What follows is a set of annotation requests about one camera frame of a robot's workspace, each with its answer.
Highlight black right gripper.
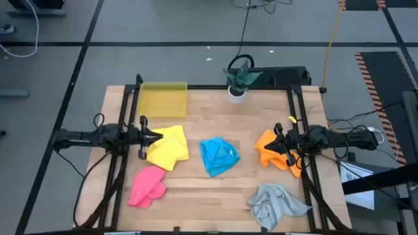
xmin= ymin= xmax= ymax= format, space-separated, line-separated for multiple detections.
xmin=264 ymin=123 xmax=300 ymax=167

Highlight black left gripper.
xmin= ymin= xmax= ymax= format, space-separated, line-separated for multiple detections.
xmin=127 ymin=116 xmax=164 ymax=160

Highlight yellow microfiber towel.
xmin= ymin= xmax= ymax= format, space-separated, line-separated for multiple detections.
xmin=146 ymin=125 xmax=190 ymax=172

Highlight yellow translucent plastic bin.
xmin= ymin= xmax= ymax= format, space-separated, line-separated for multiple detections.
xmin=137 ymin=81 xmax=189 ymax=118

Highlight pink microfiber towel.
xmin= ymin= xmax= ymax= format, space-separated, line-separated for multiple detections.
xmin=127 ymin=165 xmax=167 ymax=209

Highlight blue microfiber towel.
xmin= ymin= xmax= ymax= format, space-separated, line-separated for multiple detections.
xmin=199 ymin=136 xmax=241 ymax=178

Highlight orange microfiber towel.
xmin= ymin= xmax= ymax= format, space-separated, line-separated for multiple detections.
xmin=254 ymin=129 xmax=303 ymax=179

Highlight grey microfiber towel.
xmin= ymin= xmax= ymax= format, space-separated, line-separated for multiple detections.
xmin=247 ymin=183 xmax=313 ymax=231

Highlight snake plant in white pot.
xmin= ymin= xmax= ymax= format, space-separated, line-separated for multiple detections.
xmin=222 ymin=60 xmax=264 ymax=104

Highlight black perforated box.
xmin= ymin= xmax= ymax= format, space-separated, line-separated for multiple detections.
xmin=227 ymin=66 xmax=313 ymax=87

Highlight white paper sheet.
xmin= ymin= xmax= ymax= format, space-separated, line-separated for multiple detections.
xmin=339 ymin=160 xmax=376 ymax=211

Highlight white power adapter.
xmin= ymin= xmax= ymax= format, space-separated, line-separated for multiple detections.
xmin=367 ymin=126 xmax=385 ymax=144

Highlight black metal beam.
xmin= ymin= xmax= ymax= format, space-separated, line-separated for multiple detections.
xmin=341 ymin=162 xmax=418 ymax=196

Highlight black hazard-striped floor mat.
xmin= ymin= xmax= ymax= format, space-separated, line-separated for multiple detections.
xmin=354 ymin=51 xmax=418 ymax=166
xmin=338 ymin=0 xmax=387 ymax=11

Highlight grey floor bar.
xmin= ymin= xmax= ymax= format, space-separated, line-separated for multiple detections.
xmin=0 ymin=88 xmax=31 ymax=99

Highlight dark furniture base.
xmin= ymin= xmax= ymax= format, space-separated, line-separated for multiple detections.
xmin=6 ymin=0 xmax=68 ymax=18

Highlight black metal table frame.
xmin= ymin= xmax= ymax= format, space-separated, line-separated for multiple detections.
xmin=73 ymin=73 xmax=353 ymax=235

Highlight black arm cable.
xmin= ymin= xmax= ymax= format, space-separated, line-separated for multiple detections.
xmin=72 ymin=150 xmax=112 ymax=228

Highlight black floor cable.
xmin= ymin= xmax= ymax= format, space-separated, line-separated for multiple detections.
xmin=227 ymin=0 xmax=294 ymax=71

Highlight yellow cable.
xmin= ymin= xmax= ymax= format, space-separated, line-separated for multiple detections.
xmin=320 ymin=0 xmax=347 ymax=95

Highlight grey metal post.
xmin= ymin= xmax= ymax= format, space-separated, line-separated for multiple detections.
xmin=400 ymin=90 xmax=418 ymax=235

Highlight white floor cable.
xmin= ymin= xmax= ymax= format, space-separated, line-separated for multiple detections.
xmin=0 ymin=0 xmax=40 ymax=59

